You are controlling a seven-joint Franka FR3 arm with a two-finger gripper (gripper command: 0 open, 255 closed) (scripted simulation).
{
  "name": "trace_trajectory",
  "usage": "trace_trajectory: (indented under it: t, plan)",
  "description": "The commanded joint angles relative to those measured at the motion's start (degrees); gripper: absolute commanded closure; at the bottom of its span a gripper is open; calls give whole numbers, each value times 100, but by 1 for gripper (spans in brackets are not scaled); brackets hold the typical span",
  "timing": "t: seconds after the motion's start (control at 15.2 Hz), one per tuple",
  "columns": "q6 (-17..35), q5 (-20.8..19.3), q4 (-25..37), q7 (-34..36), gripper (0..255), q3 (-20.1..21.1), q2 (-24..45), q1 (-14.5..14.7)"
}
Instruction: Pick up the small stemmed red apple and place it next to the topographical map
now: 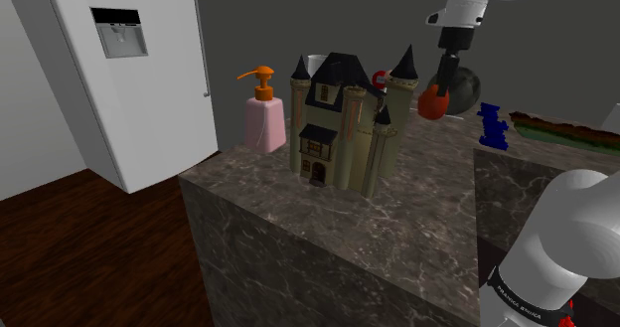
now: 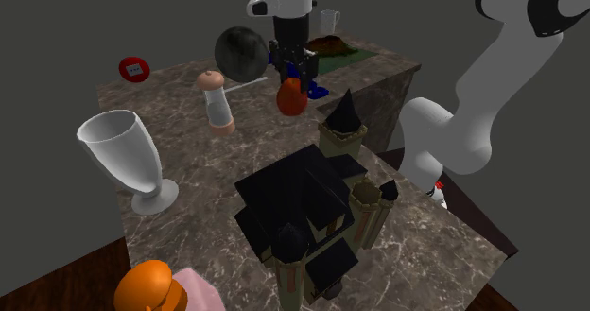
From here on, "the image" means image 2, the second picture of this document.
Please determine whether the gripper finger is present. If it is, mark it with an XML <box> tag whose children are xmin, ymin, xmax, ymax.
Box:
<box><xmin>269</xmin><ymin>40</ymin><xmax>288</xmax><ymax>84</ymax></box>
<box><xmin>294</xmin><ymin>46</ymin><xmax>321</xmax><ymax>95</ymax></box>

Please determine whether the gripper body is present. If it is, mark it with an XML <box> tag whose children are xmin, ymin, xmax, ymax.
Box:
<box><xmin>271</xmin><ymin>13</ymin><xmax>312</xmax><ymax>57</ymax></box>

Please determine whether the blue object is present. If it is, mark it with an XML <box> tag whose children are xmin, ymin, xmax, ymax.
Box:
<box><xmin>268</xmin><ymin>49</ymin><xmax>331</xmax><ymax>101</ymax></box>

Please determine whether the red orange fruit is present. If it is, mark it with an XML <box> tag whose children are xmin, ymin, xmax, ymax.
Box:
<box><xmin>275</xmin><ymin>77</ymin><xmax>309</xmax><ymax>117</ymax></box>

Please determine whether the brown lumpy object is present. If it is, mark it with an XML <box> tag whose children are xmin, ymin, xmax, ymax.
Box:
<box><xmin>305</xmin><ymin>33</ymin><xmax>359</xmax><ymax>59</ymax></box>

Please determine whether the dark grey sphere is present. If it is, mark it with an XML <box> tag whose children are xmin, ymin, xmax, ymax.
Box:
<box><xmin>213</xmin><ymin>26</ymin><xmax>270</xmax><ymax>84</ymax></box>

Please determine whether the white mug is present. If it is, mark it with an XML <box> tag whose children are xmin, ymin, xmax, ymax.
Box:
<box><xmin>319</xmin><ymin>9</ymin><xmax>341</xmax><ymax>36</ymax></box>

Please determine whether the white thin stick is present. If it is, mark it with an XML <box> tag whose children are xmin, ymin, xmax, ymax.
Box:
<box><xmin>223</xmin><ymin>76</ymin><xmax>269</xmax><ymax>94</ymax></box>

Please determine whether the green mat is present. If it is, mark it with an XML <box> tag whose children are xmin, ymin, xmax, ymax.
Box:
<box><xmin>317</xmin><ymin>45</ymin><xmax>380</xmax><ymax>76</ymax></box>

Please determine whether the pink pepper mill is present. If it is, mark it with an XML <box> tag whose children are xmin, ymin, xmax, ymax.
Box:
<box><xmin>196</xmin><ymin>69</ymin><xmax>236</xmax><ymax>137</ymax></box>

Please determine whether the toy castle with black roofs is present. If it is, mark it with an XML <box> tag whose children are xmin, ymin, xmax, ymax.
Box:
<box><xmin>233</xmin><ymin>88</ymin><xmax>400</xmax><ymax>311</ymax></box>

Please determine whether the red round disc white label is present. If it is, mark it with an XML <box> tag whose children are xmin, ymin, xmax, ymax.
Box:
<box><xmin>118</xmin><ymin>56</ymin><xmax>151</xmax><ymax>84</ymax></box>

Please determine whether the white goblet glass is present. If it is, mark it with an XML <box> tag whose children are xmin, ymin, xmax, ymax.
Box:
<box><xmin>76</xmin><ymin>109</ymin><xmax>181</xmax><ymax>216</ymax></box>

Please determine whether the pink box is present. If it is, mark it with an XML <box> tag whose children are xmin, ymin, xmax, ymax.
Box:
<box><xmin>172</xmin><ymin>267</ymin><xmax>228</xmax><ymax>311</ymax></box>

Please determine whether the orange rounded object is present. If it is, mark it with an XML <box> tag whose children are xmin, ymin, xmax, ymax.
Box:
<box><xmin>113</xmin><ymin>259</ymin><xmax>189</xmax><ymax>311</ymax></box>

